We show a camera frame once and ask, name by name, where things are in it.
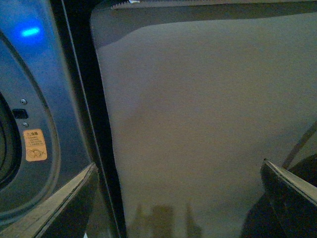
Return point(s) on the grey front-load washing machine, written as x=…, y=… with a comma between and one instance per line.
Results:
x=50, y=79

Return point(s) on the orange warning sticker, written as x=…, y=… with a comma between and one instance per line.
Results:
x=35, y=145

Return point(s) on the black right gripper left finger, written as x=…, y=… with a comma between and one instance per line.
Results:
x=63, y=215

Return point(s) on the grey cabinet side panel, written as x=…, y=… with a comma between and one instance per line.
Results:
x=197, y=97

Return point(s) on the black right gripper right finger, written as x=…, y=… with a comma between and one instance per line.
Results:
x=294, y=200

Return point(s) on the dark navy knit garment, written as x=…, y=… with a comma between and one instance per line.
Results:
x=261, y=221

